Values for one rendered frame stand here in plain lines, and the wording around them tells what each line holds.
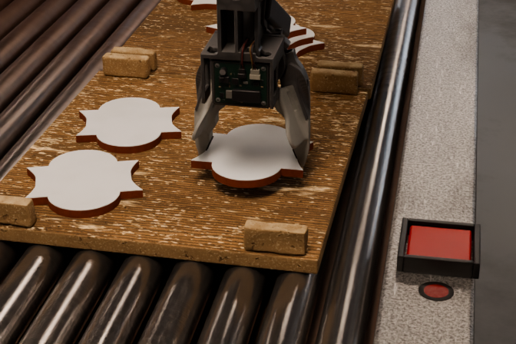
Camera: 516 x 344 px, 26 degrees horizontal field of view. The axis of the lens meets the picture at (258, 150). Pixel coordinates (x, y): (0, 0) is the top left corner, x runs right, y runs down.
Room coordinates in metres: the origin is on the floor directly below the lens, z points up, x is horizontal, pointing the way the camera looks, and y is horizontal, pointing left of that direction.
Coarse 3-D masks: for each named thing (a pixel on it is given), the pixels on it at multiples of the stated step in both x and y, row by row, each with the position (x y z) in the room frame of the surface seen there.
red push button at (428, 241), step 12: (420, 228) 0.95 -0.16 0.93; (432, 228) 0.95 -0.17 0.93; (444, 228) 0.95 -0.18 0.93; (408, 240) 0.93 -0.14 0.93; (420, 240) 0.93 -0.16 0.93; (432, 240) 0.93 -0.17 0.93; (444, 240) 0.93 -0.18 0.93; (456, 240) 0.93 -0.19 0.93; (468, 240) 0.93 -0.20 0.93; (408, 252) 0.90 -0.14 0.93; (420, 252) 0.90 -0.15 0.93; (432, 252) 0.90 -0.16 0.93; (444, 252) 0.90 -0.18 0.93; (456, 252) 0.90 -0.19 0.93; (468, 252) 0.90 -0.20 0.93
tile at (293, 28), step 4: (292, 20) 1.46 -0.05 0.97; (216, 24) 1.45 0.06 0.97; (292, 24) 1.45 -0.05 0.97; (208, 28) 1.44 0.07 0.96; (212, 28) 1.43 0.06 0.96; (216, 28) 1.43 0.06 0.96; (292, 28) 1.43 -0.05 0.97; (296, 28) 1.43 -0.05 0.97; (300, 28) 1.43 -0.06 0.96; (304, 28) 1.43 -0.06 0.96; (208, 32) 1.44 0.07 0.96; (212, 32) 1.43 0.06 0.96; (292, 32) 1.42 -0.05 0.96; (296, 32) 1.42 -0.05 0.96; (300, 32) 1.43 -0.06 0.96; (304, 32) 1.43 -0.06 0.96; (292, 36) 1.42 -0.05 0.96
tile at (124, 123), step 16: (80, 112) 1.20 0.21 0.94; (96, 112) 1.19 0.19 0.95; (112, 112) 1.19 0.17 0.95; (128, 112) 1.19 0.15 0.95; (144, 112) 1.19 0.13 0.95; (160, 112) 1.19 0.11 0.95; (176, 112) 1.20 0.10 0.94; (96, 128) 1.15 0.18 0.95; (112, 128) 1.15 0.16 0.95; (128, 128) 1.15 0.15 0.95; (144, 128) 1.15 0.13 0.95; (160, 128) 1.15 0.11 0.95; (176, 128) 1.15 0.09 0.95; (112, 144) 1.10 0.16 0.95; (128, 144) 1.10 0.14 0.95; (144, 144) 1.11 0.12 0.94
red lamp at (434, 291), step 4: (432, 284) 0.87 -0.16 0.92; (436, 284) 0.87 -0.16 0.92; (424, 288) 0.86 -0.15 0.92; (428, 288) 0.86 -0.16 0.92; (432, 288) 0.86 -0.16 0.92; (436, 288) 0.86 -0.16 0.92; (440, 288) 0.86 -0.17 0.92; (444, 288) 0.86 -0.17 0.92; (428, 292) 0.86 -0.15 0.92; (432, 292) 0.86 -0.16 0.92; (436, 292) 0.86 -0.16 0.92; (440, 292) 0.86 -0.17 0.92; (444, 292) 0.86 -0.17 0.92; (432, 296) 0.85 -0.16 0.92; (436, 296) 0.85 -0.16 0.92; (440, 296) 0.85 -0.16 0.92
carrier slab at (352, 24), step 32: (288, 0) 1.64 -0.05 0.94; (320, 0) 1.64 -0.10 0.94; (352, 0) 1.64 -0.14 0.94; (384, 0) 1.64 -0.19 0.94; (160, 32) 1.49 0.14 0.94; (192, 32) 1.49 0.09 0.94; (320, 32) 1.49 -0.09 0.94; (352, 32) 1.49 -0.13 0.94; (384, 32) 1.49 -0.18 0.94; (160, 64) 1.37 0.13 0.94; (192, 64) 1.37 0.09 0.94
